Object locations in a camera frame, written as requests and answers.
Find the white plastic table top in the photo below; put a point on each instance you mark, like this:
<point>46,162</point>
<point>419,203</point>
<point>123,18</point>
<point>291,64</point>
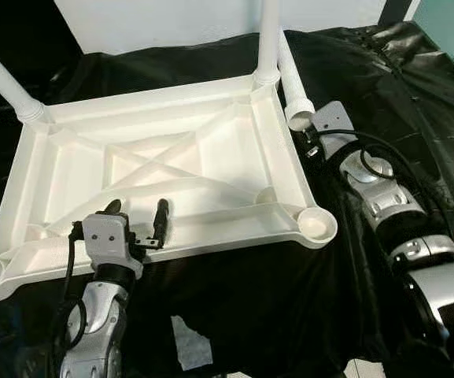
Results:
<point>171,157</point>

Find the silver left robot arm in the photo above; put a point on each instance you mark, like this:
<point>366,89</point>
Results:
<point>101,323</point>

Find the black plastic cover sheet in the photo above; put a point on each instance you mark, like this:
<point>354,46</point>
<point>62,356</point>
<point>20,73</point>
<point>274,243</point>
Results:
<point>415,102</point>

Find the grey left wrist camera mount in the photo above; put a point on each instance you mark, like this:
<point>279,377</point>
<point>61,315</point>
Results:
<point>108,236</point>

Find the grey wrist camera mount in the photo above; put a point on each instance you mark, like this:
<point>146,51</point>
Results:
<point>108,236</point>
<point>333,118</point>

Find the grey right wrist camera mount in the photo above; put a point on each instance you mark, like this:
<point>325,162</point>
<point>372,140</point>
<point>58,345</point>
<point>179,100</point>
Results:
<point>333,118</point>

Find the black vertical wall strip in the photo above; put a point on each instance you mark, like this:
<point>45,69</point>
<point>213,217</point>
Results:
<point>400,9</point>

